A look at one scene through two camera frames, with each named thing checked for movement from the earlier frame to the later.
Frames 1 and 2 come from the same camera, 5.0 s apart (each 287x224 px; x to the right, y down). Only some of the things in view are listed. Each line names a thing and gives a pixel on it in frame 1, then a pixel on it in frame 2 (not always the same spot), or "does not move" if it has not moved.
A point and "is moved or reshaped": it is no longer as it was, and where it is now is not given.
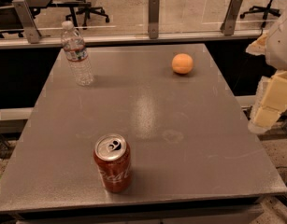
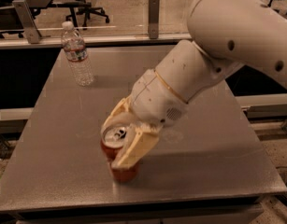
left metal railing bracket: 27,19 does not move
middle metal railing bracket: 153,18 does not move
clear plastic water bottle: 75,49 does not move
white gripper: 280,49 → 156,97
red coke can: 113,160 is moved or reshaped
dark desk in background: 45,0 does not move
